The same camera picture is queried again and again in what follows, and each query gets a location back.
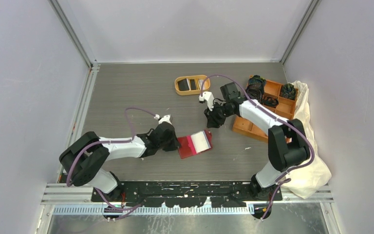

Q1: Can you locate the rolled green dark belt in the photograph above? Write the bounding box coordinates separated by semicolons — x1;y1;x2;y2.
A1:
280;83;297;100

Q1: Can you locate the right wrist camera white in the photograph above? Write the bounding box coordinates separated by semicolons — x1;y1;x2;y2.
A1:
199;91;214;111

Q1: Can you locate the black credit card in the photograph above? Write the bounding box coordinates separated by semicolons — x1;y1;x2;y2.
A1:
177;79;190;92

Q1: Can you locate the rolled black belt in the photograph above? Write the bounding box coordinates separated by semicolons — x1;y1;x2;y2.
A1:
245;84;264;103

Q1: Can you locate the red card holder wallet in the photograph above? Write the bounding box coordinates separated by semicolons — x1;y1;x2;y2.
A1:
177;129;213;159

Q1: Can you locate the coiled black strap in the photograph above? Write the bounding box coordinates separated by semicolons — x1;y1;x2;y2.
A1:
260;96;279;109

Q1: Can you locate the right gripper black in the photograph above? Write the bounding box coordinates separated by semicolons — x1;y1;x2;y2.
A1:
204;101;235;129

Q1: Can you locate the cream cloth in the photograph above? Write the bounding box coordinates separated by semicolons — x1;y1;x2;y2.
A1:
279;80;332;199

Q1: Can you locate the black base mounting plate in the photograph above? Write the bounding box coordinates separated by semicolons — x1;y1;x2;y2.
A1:
105;181;282;208

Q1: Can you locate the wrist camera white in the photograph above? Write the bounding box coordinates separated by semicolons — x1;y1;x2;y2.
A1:
199;91;214;111
153;114;172;125

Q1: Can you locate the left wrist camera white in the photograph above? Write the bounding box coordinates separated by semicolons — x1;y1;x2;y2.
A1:
153;114;172;125

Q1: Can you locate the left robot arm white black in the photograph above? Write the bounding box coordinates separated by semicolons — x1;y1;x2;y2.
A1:
59;122;181;201

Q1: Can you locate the rolled dark patterned belt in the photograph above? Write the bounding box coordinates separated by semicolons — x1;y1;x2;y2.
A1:
247;75;267;87

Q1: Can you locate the orange compartment organizer tray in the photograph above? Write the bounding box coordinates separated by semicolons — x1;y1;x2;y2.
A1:
232;80;299;143

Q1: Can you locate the orange oval card tray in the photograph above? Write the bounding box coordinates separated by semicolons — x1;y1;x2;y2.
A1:
174;75;211;96

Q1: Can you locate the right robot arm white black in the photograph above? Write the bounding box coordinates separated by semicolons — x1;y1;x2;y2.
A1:
199;82;313;200

